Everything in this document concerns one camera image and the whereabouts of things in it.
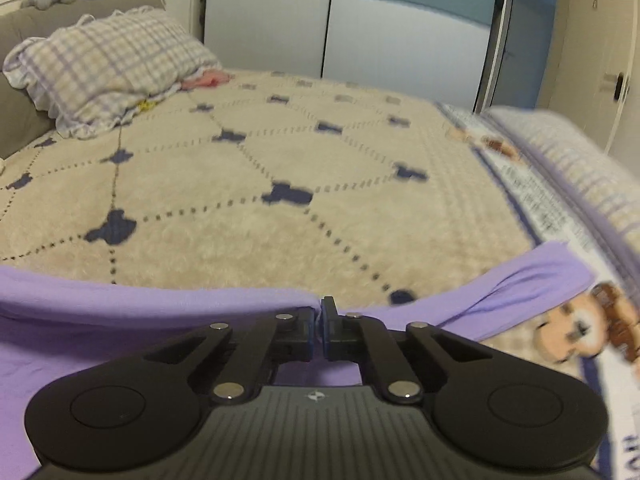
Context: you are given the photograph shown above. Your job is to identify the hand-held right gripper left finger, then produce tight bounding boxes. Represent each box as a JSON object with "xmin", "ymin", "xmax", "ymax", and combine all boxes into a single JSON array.
[{"xmin": 142, "ymin": 305, "xmax": 321, "ymax": 406}]

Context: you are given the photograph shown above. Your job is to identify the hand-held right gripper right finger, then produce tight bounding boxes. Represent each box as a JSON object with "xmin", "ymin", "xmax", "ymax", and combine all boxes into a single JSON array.
[{"xmin": 320, "ymin": 296, "xmax": 493, "ymax": 406}]

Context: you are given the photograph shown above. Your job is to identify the purple pants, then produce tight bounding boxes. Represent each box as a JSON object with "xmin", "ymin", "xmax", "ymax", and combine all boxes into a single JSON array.
[{"xmin": 0, "ymin": 240, "xmax": 598, "ymax": 480}]

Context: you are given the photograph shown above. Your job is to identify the pink cloth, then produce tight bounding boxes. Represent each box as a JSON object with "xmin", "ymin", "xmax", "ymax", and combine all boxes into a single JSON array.
[{"xmin": 180, "ymin": 70, "xmax": 235, "ymax": 92}]

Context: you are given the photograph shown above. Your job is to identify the purple plaid quilt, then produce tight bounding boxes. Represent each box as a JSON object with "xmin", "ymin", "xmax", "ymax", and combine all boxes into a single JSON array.
[{"xmin": 482, "ymin": 105, "xmax": 640, "ymax": 256}]

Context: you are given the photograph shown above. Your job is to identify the sliding door wardrobe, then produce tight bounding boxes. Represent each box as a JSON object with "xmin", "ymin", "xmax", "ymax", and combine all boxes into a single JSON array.
[{"xmin": 192, "ymin": 0, "xmax": 511, "ymax": 111}]

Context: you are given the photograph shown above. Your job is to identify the plaid ruffled pillow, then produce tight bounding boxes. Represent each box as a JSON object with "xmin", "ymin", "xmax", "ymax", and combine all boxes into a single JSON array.
[{"xmin": 2, "ymin": 6, "xmax": 223, "ymax": 140}]

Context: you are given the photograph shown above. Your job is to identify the blue door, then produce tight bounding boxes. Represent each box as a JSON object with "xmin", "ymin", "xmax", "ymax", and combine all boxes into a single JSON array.
[{"xmin": 480, "ymin": 0, "xmax": 561, "ymax": 111}]

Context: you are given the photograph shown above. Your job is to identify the white room door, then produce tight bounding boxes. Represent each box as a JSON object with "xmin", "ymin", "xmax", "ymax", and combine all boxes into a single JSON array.
[{"xmin": 540, "ymin": 0, "xmax": 640, "ymax": 156}]

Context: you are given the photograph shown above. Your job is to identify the black door handle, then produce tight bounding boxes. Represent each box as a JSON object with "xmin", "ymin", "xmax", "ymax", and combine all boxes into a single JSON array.
[{"xmin": 602, "ymin": 72, "xmax": 631, "ymax": 101}]

